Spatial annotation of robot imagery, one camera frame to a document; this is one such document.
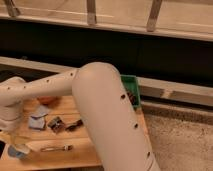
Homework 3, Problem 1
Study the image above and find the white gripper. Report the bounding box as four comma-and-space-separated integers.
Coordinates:
0, 111, 22, 132

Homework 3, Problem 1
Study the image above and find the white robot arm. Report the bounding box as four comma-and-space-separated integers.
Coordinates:
0, 62, 161, 171

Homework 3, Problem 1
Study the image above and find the blue plastic cup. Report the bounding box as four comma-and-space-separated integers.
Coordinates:
8, 144, 30, 159

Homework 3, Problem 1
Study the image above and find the blue grey cloth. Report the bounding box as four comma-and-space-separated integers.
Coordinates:
28, 105, 50, 130

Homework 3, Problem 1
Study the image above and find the red bowl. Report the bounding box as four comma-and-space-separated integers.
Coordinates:
37, 96, 57, 105

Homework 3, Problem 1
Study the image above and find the small metal clip toy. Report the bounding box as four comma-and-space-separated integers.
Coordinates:
48, 117, 65, 133

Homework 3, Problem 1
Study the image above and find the dark grape bunch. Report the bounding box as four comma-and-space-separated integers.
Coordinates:
127, 91, 136, 105

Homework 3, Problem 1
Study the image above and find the green plastic tray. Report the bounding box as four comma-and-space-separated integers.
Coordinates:
121, 75, 141, 109

